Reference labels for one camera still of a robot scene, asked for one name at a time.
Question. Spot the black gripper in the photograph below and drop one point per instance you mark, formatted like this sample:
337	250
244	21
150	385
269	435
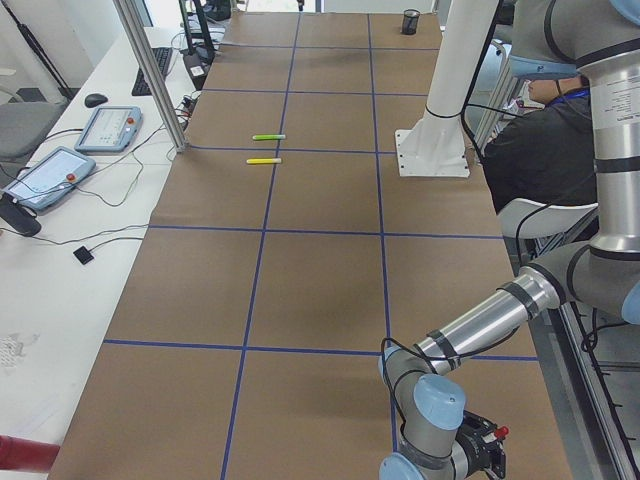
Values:
472	446

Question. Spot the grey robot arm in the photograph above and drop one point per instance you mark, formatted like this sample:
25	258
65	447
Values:
535	54
438	437

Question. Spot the white chair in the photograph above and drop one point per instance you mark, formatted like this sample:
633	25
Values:
529	223

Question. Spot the seated person in black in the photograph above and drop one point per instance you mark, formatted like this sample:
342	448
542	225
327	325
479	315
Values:
546	156

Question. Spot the yellow marker pen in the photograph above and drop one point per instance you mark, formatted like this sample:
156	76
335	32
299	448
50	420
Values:
264	161

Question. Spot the green marker pen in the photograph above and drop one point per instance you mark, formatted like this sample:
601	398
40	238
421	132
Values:
269	137

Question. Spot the small black square device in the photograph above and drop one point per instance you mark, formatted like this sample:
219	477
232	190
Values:
83	255

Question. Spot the red cylinder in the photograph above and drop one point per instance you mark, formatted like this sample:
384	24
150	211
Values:
18	454

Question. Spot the black labelled box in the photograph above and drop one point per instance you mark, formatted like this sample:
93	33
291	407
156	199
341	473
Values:
197	63

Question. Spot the blue teach pendant far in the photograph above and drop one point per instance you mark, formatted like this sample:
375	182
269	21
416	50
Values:
110	129

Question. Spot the blue teach pendant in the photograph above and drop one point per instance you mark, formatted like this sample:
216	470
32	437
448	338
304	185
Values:
110	129
50	179

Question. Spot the blue teach pendant near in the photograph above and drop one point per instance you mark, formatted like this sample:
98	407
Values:
50	179

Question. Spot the black computer mouse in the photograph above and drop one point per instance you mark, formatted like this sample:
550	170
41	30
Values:
94	100

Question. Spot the white metal mount base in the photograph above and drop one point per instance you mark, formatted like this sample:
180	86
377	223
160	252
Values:
435	146

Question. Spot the aluminium frame post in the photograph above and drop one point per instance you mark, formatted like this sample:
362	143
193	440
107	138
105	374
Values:
135	31

